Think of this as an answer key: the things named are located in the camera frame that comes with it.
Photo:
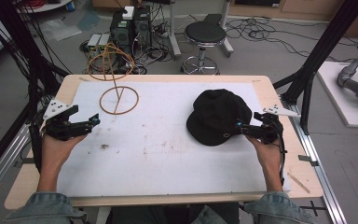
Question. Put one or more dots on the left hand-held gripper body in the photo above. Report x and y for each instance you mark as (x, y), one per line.
(56, 127)

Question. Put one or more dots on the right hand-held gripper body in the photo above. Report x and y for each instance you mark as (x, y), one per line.
(270, 130)

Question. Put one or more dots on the black cap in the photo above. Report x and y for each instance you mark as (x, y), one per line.
(217, 115)

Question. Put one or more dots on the person's left hand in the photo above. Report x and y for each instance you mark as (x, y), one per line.
(54, 151)

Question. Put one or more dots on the person's right hand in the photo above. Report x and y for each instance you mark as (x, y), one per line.
(268, 155)

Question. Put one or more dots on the light wooden table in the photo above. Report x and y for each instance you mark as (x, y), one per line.
(301, 155)

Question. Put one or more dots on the thin wooden stick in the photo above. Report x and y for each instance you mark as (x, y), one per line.
(298, 182)

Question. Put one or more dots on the white floor board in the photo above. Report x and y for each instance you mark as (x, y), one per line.
(338, 102)

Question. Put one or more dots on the small grey electronics boxes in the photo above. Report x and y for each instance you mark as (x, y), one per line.
(99, 40)

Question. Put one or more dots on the right denim jacket sleeve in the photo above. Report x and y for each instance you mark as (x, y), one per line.
(276, 208)

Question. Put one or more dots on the denim jacket sleeve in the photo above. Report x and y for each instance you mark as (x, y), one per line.
(43, 208)
(276, 208)

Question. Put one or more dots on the left denim jacket sleeve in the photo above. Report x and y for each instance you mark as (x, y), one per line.
(43, 208)

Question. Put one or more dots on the white table mat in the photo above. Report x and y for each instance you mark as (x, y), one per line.
(167, 161)

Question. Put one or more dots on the black computer tower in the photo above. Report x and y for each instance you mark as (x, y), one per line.
(120, 34)
(143, 29)

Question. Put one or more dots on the black round stool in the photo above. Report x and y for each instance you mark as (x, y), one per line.
(205, 32)

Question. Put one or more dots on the blue tape roll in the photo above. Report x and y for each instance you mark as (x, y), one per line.
(71, 6)

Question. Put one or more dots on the person's dark trousers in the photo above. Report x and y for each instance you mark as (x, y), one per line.
(167, 216)

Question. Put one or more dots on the aluminium frame rail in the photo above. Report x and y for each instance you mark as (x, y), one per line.
(317, 168)
(3, 168)

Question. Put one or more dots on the black metal frame post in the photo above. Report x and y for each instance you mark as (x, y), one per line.
(320, 53)
(21, 46)

